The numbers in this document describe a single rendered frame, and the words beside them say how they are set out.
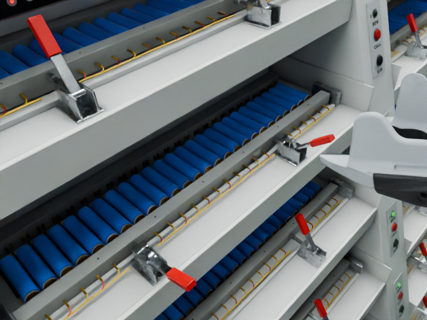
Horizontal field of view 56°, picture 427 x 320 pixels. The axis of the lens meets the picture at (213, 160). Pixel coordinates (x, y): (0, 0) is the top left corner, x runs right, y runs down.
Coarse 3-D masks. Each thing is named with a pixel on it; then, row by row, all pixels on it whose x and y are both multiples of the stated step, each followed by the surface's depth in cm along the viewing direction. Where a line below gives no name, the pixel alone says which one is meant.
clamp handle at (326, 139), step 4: (324, 136) 53; (328, 136) 52; (332, 136) 52; (312, 140) 55; (316, 140) 54; (320, 140) 53; (324, 140) 53; (328, 140) 52; (332, 140) 52; (292, 144) 57; (304, 144) 56; (308, 144) 55; (312, 144) 54; (316, 144) 54; (320, 144) 53; (292, 148) 58; (296, 148) 57; (300, 148) 57
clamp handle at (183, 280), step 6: (150, 258) 43; (156, 258) 44; (150, 264) 44; (156, 264) 43; (162, 264) 43; (162, 270) 42; (168, 270) 42; (174, 270) 41; (180, 270) 41; (168, 276) 41; (174, 276) 40; (180, 276) 40; (186, 276) 40; (174, 282) 40; (180, 282) 39; (186, 282) 39; (192, 282) 39; (186, 288) 39
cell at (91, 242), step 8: (72, 216) 50; (64, 224) 49; (72, 224) 49; (80, 224) 49; (72, 232) 48; (80, 232) 48; (88, 232) 48; (80, 240) 47; (88, 240) 47; (96, 240) 47; (88, 248) 46
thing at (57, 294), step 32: (320, 96) 68; (288, 128) 63; (224, 160) 56; (256, 160) 57; (192, 192) 51; (224, 192) 53; (160, 224) 48; (96, 256) 44; (128, 256) 47; (64, 288) 41
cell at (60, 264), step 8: (40, 240) 47; (48, 240) 47; (40, 248) 46; (48, 248) 46; (56, 248) 46; (48, 256) 45; (56, 256) 45; (64, 256) 46; (48, 264) 45; (56, 264) 44; (64, 264) 44; (56, 272) 44
